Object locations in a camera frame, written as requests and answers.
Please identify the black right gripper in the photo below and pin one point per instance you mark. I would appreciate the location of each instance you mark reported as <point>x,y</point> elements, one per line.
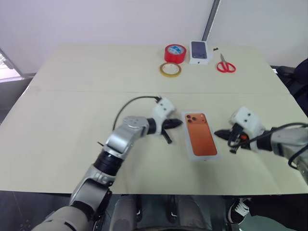
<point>238,135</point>

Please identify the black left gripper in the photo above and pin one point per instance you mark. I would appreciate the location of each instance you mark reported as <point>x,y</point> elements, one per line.
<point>164,125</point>

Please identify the white phone box lid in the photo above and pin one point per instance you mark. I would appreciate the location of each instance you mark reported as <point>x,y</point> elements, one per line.
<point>202,137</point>

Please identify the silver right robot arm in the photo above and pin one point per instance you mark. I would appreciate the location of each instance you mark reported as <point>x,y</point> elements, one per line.
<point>286,142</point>

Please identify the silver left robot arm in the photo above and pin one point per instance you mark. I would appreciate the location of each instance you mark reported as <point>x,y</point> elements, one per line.
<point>127,134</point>

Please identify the white boxed phone package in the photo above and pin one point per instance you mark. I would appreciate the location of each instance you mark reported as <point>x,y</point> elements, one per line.
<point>199,49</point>

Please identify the yellow tape roll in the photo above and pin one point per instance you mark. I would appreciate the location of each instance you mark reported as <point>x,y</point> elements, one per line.
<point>169,75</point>

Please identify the black and white sneaker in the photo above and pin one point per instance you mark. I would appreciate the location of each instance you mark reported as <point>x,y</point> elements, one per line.
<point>238,209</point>

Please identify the red tape roll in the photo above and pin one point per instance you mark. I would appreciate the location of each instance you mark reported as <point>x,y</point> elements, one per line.
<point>169,58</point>

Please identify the dark grey rounded shape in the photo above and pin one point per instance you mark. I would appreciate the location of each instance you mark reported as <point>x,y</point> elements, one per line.
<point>193,214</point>
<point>124,214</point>

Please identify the black foot with white mark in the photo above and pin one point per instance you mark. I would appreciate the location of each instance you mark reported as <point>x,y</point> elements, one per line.
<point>172,211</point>
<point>138,211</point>

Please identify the black trouser leg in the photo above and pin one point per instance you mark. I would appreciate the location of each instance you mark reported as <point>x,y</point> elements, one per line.
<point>276,210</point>

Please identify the person in dark clothes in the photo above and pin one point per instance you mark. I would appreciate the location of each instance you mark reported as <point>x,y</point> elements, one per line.
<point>302,77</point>

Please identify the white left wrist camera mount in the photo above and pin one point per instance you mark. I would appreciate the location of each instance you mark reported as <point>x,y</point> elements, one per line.
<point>164,107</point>

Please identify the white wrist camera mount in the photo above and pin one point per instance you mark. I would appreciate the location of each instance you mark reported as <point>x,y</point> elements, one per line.
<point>164,107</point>
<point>247,120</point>

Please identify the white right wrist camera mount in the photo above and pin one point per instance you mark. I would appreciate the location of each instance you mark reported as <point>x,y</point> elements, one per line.
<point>247,120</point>

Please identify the grey wall post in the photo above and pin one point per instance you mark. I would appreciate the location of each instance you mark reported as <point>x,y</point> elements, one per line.
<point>211,16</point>

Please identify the grey window frame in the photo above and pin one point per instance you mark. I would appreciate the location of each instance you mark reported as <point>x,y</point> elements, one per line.
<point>12,63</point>

